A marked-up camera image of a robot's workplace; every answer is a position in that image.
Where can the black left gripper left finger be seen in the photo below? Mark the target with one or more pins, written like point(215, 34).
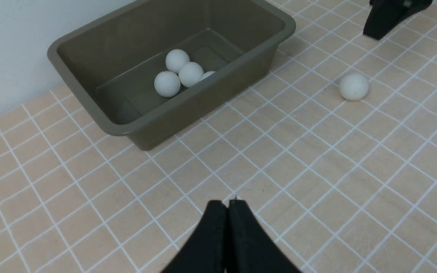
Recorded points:
point(203, 250)

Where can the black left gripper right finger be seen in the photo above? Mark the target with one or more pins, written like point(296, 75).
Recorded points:
point(251, 249)

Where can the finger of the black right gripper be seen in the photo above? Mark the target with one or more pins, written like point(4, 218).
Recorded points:
point(385, 15)

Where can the white ping-pong ball with mark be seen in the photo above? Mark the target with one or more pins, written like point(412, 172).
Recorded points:
point(190, 74)

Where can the peach checkered tablecloth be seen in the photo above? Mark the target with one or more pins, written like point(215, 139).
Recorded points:
point(340, 186)

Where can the olive green plastic bin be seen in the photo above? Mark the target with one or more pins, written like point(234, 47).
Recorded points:
point(110, 64)

